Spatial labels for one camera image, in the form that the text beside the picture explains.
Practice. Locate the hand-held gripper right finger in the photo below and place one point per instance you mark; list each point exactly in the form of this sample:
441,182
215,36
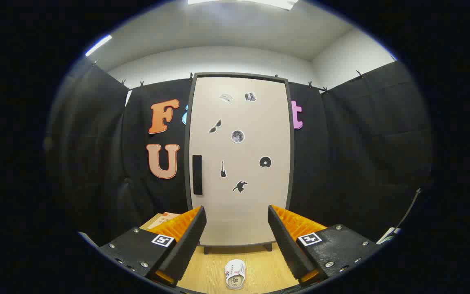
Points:
286,245

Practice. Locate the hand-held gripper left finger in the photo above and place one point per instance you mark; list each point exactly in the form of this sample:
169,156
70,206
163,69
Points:
186,249

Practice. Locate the white canvas shoe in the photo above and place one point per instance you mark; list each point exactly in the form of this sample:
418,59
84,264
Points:
235,269

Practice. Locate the beige shoe cabinet door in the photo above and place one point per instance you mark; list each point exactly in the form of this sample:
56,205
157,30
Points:
239,118

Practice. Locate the dark grey shoe cabinet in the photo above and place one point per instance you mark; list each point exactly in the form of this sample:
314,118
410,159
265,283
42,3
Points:
239,74

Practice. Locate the beige book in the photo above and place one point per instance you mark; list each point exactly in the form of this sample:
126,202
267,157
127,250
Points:
163,219

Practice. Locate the black backdrop cloth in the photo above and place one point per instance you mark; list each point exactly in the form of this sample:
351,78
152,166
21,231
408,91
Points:
341,163

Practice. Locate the white and green object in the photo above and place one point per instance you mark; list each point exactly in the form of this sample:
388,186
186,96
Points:
388,235

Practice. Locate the narrow ceiling light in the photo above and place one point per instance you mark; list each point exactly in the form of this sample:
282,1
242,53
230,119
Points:
98,45

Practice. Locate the long ceiling light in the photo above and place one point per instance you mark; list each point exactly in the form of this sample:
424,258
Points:
276,3

